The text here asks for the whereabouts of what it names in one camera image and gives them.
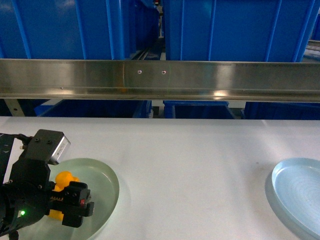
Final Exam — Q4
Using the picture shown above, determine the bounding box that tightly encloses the pale green round plate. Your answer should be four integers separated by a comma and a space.
18, 158, 120, 240

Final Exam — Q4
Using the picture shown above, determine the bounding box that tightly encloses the large blue bin left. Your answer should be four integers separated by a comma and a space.
0, 0, 137, 60

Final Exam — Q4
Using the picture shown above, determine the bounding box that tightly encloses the stainless steel rack rail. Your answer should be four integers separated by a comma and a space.
0, 59, 320, 103

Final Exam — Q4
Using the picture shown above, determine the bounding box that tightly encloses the large blue bin right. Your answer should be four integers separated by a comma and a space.
163, 0, 320, 62

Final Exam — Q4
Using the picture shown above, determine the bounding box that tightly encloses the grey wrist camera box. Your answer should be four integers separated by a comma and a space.
24, 129, 71, 165

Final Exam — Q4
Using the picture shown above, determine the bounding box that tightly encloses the large blue bin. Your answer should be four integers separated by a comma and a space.
0, 0, 137, 60
163, 0, 320, 62

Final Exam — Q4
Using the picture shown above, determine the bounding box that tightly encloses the lower blue bin left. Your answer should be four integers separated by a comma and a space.
40, 100, 152, 118

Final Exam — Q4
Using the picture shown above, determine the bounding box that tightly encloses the pale blue round plate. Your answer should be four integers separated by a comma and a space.
271, 157, 320, 239

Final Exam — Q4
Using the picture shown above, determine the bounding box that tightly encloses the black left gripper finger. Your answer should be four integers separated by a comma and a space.
49, 181, 95, 228

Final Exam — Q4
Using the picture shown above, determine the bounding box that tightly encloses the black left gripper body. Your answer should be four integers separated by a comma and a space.
0, 159, 52, 234

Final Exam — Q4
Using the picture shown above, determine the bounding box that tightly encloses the lower blue bin right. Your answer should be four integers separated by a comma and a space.
163, 100, 243, 120

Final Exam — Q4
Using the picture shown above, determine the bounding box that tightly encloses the yellow toy building block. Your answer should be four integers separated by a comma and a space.
48, 171, 80, 221

